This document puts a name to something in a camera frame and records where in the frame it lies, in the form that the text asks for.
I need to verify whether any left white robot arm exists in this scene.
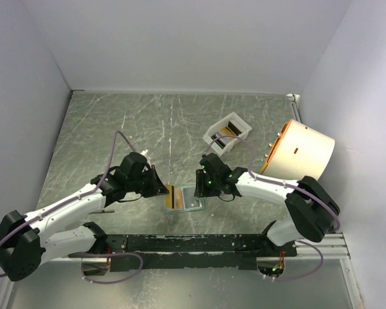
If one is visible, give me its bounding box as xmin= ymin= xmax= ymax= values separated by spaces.
xmin=0 ymin=152 xmax=169 ymax=282

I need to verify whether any green card holder wallet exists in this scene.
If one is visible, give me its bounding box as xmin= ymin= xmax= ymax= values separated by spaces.
xmin=165 ymin=184 xmax=205 ymax=213

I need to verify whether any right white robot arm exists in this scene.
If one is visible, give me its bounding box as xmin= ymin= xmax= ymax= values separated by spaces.
xmin=194 ymin=153 xmax=340 ymax=256

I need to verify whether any aluminium extrusion frame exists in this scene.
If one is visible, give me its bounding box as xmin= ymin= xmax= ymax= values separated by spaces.
xmin=0 ymin=234 xmax=353 ymax=308

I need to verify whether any purple cable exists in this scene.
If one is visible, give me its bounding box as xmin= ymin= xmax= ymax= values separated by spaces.
xmin=0 ymin=130 xmax=149 ymax=285
xmin=204 ymin=135 xmax=342 ymax=281

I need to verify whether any white card tray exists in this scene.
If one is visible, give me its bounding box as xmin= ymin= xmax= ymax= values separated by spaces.
xmin=203 ymin=112 xmax=252 ymax=156

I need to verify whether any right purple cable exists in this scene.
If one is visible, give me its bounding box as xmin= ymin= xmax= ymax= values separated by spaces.
xmin=204 ymin=135 xmax=342 ymax=281

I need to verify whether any gold card in tray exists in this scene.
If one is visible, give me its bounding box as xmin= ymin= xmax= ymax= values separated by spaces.
xmin=220 ymin=121 xmax=242 ymax=136

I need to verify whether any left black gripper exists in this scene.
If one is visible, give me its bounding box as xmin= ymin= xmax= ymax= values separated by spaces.
xmin=127 ymin=164 xmax=169 ymax=197

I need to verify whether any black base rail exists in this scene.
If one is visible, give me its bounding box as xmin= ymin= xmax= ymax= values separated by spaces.
xmin=89 ymin=234 xmax=297 ymax=272

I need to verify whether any dark credit card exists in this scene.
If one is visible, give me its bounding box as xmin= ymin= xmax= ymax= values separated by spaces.
xmin=182 ymin=187 xmax=201 ymax=211

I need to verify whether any beige cylindrical drum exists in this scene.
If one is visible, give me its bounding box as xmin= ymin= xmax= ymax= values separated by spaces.
xmin=261 ymin=119 xmax=335 ymax=180

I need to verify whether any small metal rod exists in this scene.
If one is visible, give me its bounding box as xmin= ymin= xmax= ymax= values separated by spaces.
xmin=89 ymin=209 xmax=115 ymax=214

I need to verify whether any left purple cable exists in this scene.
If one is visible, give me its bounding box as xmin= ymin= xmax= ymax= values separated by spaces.
xmin=0 ymin=130 xmax=149 ymax=285

